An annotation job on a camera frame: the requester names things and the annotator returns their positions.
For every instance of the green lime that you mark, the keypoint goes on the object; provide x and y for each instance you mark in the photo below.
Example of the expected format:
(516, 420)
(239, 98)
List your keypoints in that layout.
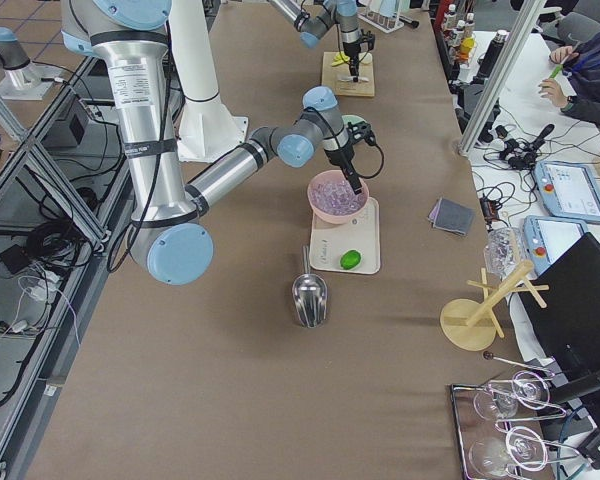
(350, 259)

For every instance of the yellow plastic knife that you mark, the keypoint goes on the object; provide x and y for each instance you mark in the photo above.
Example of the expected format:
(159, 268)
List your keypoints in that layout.
(338, 61)

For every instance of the pink bowl of ice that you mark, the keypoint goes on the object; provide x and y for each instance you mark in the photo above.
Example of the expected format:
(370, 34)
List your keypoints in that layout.
(332, 198)

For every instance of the far teach pendant tablet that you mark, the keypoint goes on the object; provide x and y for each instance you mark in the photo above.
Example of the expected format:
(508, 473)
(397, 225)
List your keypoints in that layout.
(568, 190)

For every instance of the wooden cutting board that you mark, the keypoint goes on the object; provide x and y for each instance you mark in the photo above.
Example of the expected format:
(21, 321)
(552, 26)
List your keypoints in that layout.
(336, 76)

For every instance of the aluminium frame post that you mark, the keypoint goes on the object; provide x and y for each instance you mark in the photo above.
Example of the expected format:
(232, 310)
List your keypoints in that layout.
(512, 49)

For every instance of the mint green bowl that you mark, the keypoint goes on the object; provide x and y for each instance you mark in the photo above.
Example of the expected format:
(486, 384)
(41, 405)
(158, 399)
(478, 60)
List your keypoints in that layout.
(354, 124)

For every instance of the white ceramic spoon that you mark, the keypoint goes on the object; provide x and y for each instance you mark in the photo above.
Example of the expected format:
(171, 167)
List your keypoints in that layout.
(347, 79)

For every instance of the grey folded cloth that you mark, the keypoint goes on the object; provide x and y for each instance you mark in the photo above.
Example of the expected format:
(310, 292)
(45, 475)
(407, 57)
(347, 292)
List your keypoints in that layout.
(452, 217)

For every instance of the seated person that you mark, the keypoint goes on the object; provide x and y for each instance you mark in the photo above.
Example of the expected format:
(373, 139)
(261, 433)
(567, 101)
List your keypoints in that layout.
(581, 65)

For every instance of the wine glass rack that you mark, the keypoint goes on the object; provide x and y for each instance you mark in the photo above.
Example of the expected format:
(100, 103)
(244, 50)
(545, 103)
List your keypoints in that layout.
(497, 427)

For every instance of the teach pendant tablet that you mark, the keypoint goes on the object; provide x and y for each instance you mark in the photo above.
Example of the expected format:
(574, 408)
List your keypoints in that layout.
(548, 238)
(568, 190)

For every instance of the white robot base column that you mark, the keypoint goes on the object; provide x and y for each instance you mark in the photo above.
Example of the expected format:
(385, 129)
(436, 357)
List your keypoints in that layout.
(207, 129)

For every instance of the metal ice scoop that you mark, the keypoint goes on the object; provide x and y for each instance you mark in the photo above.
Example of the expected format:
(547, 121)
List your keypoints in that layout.
(310, 293)

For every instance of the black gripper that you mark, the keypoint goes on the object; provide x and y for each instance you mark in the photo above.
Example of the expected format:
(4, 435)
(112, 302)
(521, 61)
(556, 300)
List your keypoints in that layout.
(351, 51)
(340, 158)

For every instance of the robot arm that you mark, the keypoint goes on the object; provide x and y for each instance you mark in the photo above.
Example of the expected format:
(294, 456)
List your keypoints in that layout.
(133, 38)
(342, 14)

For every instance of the cream serving tray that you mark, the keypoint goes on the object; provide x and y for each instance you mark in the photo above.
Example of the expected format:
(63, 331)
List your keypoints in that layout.
(329, 242)

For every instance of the white wire cup rack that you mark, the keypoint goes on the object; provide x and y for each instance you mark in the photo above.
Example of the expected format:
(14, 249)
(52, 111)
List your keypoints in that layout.
(387, 15)

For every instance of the black thermos bottle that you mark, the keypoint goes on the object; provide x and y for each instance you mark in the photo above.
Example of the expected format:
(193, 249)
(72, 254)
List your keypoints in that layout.
(492, 53)

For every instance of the wooden mug tree stand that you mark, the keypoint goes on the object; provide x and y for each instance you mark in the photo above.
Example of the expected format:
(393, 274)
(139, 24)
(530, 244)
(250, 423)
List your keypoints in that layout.
(473, 326)

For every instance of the near teach pendant tablet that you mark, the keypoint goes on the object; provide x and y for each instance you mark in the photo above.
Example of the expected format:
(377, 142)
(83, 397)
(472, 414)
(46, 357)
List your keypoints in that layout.
(548, 238)

